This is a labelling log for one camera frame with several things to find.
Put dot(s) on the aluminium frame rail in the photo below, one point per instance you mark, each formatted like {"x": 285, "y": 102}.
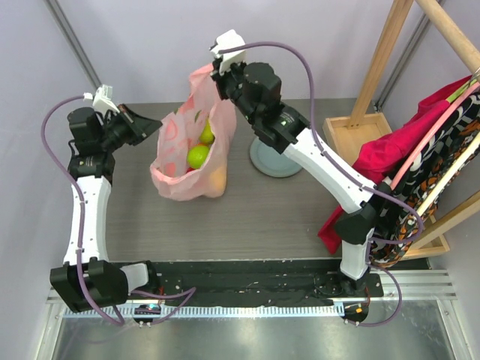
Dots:
{"x": 73, "y": 41}

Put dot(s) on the grey plate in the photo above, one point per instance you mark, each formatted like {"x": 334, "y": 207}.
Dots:
{"x": 270, "y": 163}

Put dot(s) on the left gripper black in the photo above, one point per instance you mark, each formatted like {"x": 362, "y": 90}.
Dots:
{"x": 143, "y": 126}

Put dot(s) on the wooden upright post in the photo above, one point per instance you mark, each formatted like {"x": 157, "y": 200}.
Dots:
{"x": 386, "y": 43}

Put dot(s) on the wooden round pole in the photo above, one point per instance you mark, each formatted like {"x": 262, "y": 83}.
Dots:
{"x": 458, "y": 41}

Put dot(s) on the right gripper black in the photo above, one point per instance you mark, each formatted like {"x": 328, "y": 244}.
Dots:
{"x": 221, "y": 80}

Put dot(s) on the cream hanger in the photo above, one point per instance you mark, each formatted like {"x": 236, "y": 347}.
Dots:
{"x": 448, "y": 176}

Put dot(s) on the patterned black orange cloth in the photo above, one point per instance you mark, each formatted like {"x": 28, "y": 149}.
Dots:
{"x": 448, "y": 142}

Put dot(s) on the green apple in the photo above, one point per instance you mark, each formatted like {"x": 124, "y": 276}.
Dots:
{"x": 197, "y": 155}

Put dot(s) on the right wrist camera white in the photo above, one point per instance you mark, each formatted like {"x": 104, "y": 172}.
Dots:
{"x": 224, "y": 51}

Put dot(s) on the pink plastic bag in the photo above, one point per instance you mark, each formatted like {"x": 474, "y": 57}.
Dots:
{"x": 180, "y": 132}

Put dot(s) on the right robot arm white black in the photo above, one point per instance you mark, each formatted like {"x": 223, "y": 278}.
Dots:
{"x": 289, "y": 133}

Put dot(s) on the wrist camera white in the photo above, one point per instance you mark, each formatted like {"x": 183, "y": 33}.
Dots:
{"x": 224, "y": 51}
{"x": 102, "y": 99}

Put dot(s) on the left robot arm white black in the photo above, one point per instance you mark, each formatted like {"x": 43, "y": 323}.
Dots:
{"x": 86, "y": 274}

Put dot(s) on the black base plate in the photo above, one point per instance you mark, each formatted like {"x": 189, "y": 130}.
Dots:
{"x": 262, "y": 283}

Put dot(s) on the white slotted cable duct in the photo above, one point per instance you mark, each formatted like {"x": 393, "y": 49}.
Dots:
{"x": 138, "y": 310}

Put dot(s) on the green pear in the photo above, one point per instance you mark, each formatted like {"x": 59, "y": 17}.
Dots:
{"x": 207, "y": 137}

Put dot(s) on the magenta cloth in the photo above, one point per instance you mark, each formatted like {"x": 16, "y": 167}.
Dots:
{"x": 381, "y": 159}

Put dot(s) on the orange fruit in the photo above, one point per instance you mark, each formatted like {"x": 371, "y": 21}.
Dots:
{"x": 218, "y": 180}

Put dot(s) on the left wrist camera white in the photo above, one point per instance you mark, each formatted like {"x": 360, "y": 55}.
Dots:
{"x": 102, "y": 99}

